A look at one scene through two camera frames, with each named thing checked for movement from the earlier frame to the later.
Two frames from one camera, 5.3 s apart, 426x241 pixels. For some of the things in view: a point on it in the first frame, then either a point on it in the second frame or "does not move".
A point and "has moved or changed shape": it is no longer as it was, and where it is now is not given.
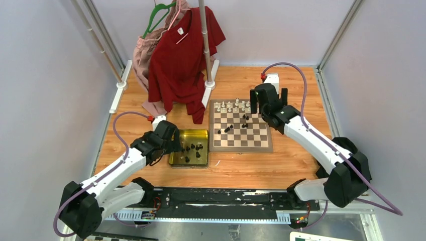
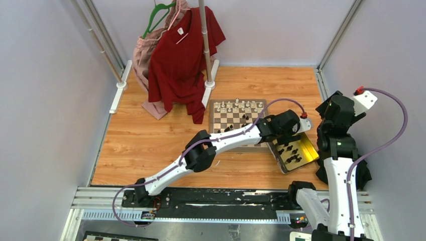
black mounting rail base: (198, 199) does not move
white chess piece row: (234, 107) does not move
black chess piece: (228, 128) does not move
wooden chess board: (232, 127) does not move
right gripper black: (254, 101) → (322, 108)
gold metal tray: (195, 143) has moved or changed shape
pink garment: (141, 54) does not move
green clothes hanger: (157, 7) does not move
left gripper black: (174, 144) → (291, 135)
